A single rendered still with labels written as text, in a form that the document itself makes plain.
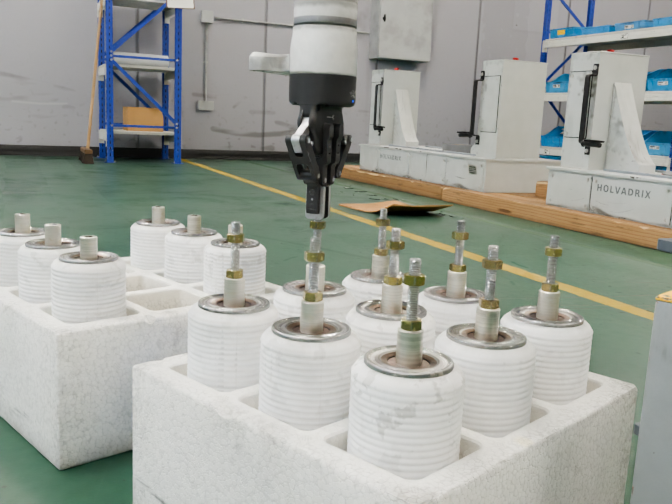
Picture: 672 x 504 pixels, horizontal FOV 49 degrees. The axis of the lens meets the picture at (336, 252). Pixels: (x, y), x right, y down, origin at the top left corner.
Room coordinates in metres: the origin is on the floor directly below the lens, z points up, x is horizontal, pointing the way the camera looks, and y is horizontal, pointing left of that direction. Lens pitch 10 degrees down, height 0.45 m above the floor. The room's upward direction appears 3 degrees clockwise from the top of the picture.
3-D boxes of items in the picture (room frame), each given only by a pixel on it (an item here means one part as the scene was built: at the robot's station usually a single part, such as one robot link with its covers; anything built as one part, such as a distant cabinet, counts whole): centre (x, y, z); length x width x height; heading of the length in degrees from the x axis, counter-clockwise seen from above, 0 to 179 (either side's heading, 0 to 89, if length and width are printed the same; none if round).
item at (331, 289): (0.84, 0.02, 0.25); 0.08 x 0.08 x 0.01
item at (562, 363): (0.77, -0.23, 0.16); 0.10 x 0.10 x 0.18
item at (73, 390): (1.13, 0.32, 0.09); 0.39 x 0.39 x 0.18; 43
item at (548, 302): (0.77, -0.23, 0.26); 0.02 x 0.02 x 0.03
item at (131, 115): (6.48, 1.72, 0.36); 0.31 x 0.25 x 0.20; 114
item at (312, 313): (0.68, 0.02, 0.26); 0.02 x 0.02 x 0.03
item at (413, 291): (0.59, -0.07, 0.30); 0.01 x 0.01 x 0.08
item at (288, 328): (0.68, 0.02, 0.25); 0.08 x 0.08 x 0.01
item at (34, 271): (1.05, 0.41, 0.16); 0.10 x 0.10 x 0.18
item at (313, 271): (0.68, 0.02, 0.30); 0.01 x 0.01 x 0.08
